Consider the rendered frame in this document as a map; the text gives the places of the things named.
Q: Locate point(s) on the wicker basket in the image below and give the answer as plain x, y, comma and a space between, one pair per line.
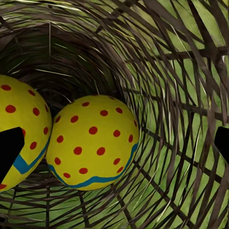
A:
60, 20

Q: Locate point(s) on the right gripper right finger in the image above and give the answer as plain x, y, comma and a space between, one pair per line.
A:
222, 142

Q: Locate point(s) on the easter egg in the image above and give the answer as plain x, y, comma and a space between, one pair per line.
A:
94, 140
22, 106

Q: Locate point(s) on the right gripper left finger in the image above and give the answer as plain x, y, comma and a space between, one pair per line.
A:
11, 143

